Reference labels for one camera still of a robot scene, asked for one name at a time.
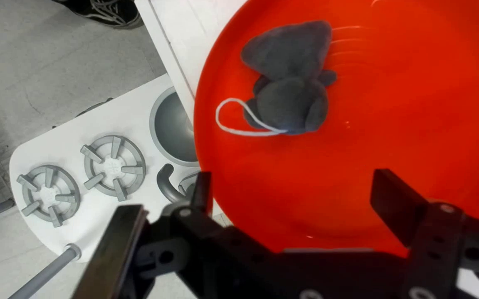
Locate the grey support tube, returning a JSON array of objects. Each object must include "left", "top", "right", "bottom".
[{"left": 8, "top": 243, "right": 83, "bottom": 299}]

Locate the grey plush toy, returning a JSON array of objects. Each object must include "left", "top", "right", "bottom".
[{"left": 214, "top": 20, "right": 339, "bottom": 140}]

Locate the white toy stove top panel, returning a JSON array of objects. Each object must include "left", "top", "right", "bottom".
[{"left": 8, "top": 73, "right": 219, "bottom": 266}]

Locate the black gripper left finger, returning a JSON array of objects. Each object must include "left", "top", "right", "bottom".
[{"left": 163, "top": 171, "right": 286, "bottom": 299}]

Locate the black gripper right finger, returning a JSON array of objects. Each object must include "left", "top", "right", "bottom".
[{"left": 369, "top": 168, "right": 474, "bottom": 299}]

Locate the orange round plate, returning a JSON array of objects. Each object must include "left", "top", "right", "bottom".
[{"left": 191, "top": 0, "right": 479, "bottom": 259}]

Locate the grey toy faucet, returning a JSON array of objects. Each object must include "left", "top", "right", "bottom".
[{"left": 155, "top": 161, "right": 200, "bottom": 204}]

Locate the grey toy stove burner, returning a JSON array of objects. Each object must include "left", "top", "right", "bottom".
[
  {"left": 78, "top": 135, "right": 148, "bottom": 203},
  {"left": 15, "top": 163, "right": 83, "bottom": 229}
]

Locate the grey toy sink bowl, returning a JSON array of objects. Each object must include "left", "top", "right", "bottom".
[{"left": 148, "top": 86, "right": 200, "bottom": 168}]

